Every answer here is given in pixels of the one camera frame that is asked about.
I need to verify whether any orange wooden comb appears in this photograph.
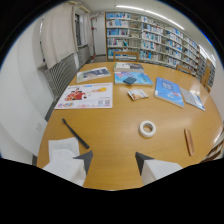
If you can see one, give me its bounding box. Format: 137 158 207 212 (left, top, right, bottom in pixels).
184 128 195 157

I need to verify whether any white paper sheet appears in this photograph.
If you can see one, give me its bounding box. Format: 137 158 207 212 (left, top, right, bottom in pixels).
48 137 81 163

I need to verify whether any black pen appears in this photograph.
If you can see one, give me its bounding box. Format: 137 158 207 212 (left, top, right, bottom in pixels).
61 117 90 150

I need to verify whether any white tape roll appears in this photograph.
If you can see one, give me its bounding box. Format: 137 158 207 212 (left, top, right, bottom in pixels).
138 120 157 138

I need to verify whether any wooden chair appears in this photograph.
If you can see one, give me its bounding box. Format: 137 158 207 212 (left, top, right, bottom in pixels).
112 50 140 63
200 130 224 163
200 65 214 94
175 64 193 76

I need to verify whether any white poster with red figure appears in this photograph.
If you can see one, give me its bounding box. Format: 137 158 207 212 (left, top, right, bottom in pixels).
54 82 114 110

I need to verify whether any small snack packet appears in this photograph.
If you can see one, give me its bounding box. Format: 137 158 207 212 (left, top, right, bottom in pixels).
127 88 150 101

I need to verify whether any thick blue book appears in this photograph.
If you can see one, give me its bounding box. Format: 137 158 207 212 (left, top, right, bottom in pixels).
154 76 185 109

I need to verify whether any grey-blue booklet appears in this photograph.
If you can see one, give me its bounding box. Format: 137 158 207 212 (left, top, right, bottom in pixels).
180 87 206 112

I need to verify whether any small dark blue box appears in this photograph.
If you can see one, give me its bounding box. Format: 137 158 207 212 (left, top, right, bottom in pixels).
122 76 138 86

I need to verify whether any grey radiator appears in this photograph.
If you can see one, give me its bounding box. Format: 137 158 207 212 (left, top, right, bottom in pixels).
43 53 81 100

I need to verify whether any blue illustrated book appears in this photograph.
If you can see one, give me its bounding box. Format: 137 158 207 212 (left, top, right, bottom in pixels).
114 71 154 87

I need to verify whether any grey magazine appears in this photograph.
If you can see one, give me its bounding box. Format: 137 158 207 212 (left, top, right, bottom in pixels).
76 66 112 84

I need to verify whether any green and dark book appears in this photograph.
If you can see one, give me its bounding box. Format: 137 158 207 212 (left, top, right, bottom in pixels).
113 62 146 73

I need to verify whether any long library bookshelf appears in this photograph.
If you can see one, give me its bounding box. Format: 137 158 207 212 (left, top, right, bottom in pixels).
105 11 208 78

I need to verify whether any white curtain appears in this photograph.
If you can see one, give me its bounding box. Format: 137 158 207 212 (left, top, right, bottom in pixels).
40 2 79 70

